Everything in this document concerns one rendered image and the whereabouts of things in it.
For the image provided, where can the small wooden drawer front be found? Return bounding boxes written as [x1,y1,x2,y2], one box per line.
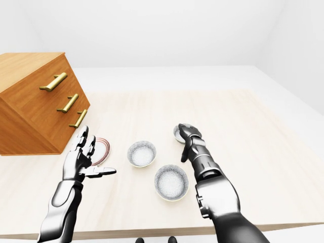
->
[45,91,92,154]

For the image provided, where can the short brass drawer handle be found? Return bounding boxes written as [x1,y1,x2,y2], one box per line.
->
[68,109,88,128]

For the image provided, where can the large wooden drawer front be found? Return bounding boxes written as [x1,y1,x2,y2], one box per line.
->
[0,53,78,124]

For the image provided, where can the medium brass drawer handle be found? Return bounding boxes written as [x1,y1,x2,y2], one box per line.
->
[56,94,79,113]

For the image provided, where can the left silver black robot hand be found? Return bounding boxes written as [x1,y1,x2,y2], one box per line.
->
[62,125,117,183]

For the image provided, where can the speckled black bowl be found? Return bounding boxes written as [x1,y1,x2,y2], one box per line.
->
[127,140,157,169]
[154,164,190,203]
[173,123,195,145]

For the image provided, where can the white plate with red rings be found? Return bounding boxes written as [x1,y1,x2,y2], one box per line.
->
[89,137,112,167]

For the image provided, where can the long brass drawer handle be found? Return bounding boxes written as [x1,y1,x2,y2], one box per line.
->
[39,72,68,92]

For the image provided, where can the wooden cabinet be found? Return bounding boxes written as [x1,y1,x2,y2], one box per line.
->
[0,52,92,156]

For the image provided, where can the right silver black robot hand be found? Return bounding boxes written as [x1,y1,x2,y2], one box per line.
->
[178,123,222,182]

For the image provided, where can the medium wooden drawer front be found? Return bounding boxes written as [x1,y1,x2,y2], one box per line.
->
[26,75,86,140]

